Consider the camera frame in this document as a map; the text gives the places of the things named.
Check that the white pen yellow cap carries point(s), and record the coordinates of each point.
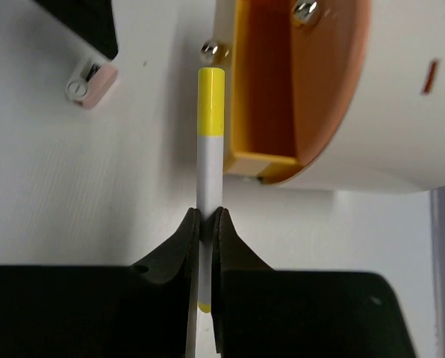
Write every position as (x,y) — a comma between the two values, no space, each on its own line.
(209,188)

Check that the pink white mini stapler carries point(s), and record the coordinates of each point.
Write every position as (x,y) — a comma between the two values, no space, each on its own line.
(89,82)

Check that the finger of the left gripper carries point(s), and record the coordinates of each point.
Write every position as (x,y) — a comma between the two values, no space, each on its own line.
(91,20)

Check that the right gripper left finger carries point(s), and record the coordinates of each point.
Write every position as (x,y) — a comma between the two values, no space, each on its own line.
(147,309)

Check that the cream cylindrical drawer organizer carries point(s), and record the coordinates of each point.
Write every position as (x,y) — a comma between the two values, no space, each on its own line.
(392,138)

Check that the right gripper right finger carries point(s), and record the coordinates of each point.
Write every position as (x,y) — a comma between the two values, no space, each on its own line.
(259,311)

